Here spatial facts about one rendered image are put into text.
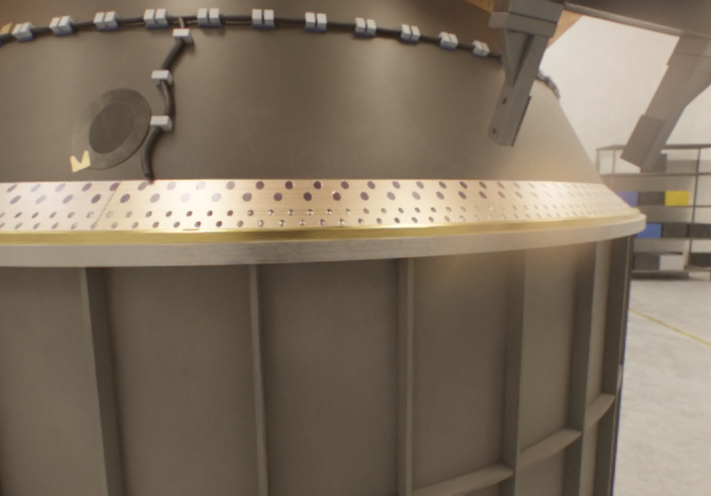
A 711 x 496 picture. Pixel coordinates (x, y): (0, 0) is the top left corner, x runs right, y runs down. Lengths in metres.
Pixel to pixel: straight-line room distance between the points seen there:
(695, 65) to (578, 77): 6.68
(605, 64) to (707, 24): 6.90
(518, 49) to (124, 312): 0.51
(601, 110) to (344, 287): 6.77
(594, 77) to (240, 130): 6.79
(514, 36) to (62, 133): 0.58
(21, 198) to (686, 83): 0.72
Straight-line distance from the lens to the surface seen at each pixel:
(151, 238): 0.50
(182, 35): 0.71
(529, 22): 0.34
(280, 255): 0.46
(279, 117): 0.60
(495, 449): 0.75
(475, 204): 0.60
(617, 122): 7.25
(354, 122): 0.61
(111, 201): 0.58
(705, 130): 7.92
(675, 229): 7.07
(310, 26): 0.72
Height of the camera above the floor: 1.21
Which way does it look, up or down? 7 degrees down
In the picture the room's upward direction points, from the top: 1 degrees counter-clockwise
